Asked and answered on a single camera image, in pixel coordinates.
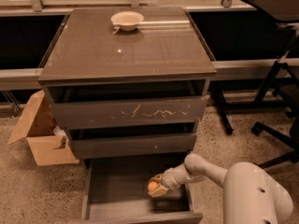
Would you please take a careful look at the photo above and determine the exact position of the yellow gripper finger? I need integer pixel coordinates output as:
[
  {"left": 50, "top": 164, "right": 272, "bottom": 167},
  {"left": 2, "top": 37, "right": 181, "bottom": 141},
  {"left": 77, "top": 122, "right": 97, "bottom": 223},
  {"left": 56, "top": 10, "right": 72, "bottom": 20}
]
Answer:
[
  {"left": 149, "top": 184, "right": 169, "bottom": 198},
  {"left": 149, "top": 174, "right": 163, "bottom": 183}
]

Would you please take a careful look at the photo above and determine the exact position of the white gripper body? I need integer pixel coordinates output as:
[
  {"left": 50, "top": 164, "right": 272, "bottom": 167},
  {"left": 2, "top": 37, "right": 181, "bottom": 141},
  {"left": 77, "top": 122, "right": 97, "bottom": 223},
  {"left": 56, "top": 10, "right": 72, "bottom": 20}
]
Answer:
[{"left": 162, "top": 168, "right": 181, "bottom": 189}]

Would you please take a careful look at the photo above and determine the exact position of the orange fruit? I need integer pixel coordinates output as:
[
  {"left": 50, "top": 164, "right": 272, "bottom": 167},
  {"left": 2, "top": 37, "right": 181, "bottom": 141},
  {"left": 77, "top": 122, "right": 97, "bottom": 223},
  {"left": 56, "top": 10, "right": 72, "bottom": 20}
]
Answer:
[{"left": 148, "top": 181, "right": 158, "bottom": 192}]

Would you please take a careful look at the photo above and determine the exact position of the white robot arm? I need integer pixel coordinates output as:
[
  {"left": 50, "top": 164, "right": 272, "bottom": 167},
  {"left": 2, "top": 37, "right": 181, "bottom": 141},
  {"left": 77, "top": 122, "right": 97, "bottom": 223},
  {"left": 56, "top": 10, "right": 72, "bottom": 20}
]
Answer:
[{"left": 148, "top": 153, "right": 293, "bottom": 224}]

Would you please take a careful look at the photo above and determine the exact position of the open bottom drawer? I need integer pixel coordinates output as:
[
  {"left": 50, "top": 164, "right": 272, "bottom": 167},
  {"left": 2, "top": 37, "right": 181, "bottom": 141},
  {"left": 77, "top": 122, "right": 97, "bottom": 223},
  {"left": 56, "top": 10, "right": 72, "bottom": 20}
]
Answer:
[{"left": 81, "top": 153, "right": 203, "bottom": 224}]

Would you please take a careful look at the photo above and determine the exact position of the middle drawer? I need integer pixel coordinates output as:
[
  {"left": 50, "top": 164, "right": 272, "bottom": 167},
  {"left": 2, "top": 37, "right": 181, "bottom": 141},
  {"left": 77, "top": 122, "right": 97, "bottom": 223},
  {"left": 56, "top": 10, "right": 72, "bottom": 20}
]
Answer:
[{"left": 69, "top": 133, "right": 196, "bottom": 159}]

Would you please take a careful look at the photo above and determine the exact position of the dark grey drawer cabinet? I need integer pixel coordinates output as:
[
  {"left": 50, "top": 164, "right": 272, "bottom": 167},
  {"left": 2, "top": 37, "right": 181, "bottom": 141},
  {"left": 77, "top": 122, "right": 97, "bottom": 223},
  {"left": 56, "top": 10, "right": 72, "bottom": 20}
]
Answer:
[{"left": 37, "top": 6, "right": 218, "bottom": 173}]

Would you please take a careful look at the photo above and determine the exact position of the top drawer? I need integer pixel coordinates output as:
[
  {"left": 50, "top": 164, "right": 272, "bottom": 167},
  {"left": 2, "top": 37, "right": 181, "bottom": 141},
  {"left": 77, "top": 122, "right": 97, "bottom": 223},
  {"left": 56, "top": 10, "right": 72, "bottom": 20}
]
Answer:
[{"left": 50, "top": 95, "right": 207, "bottom": 130}]

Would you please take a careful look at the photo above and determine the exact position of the cardboard box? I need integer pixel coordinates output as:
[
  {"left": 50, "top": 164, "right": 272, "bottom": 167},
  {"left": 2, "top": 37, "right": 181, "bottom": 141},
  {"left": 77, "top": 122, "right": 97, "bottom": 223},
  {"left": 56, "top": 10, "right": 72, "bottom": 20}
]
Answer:
[{"left": 7, "top": 91, "right": 79, "bottom": 166}]

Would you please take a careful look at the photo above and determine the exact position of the black office chair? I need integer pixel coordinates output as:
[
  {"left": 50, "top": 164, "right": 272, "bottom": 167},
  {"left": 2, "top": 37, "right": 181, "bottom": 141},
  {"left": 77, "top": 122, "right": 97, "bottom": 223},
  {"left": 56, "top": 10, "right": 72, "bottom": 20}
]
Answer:
[{"left": 251, "top": 81, "right": 299, "bottom": 169}]

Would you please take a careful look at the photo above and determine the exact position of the white bowl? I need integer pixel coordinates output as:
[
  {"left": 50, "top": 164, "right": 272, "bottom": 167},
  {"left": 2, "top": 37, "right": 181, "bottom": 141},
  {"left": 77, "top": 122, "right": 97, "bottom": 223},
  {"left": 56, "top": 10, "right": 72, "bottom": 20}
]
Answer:
[{"left": 111, "top": 11, "right": 144, "bottom": 32}]

